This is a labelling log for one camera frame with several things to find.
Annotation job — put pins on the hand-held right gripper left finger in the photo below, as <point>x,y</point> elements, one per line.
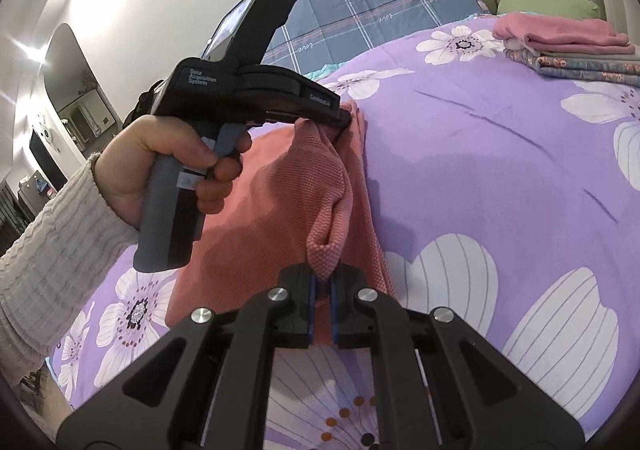
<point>311,300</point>

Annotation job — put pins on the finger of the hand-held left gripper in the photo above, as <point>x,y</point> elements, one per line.
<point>325,112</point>

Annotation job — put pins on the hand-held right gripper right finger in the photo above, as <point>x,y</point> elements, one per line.
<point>334,305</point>

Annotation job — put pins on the coral knit garment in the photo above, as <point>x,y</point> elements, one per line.
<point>240,210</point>

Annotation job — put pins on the person's left hand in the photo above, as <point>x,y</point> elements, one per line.
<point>125,165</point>

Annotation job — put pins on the purple floral blanket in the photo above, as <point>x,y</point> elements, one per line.
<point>475,155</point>

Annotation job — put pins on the dark cabinet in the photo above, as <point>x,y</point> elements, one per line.
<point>25,210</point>

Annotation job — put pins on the teal floral folded garment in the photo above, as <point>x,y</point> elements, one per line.
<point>600,78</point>
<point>565,62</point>

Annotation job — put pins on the pink folded garment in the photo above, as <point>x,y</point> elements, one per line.
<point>560,30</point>

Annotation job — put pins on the grey folded garment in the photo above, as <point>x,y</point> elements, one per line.
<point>600,56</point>

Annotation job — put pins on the arched wall mirror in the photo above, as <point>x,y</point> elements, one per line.
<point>75,80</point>

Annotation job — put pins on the black wall television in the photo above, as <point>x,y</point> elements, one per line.
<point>47,160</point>

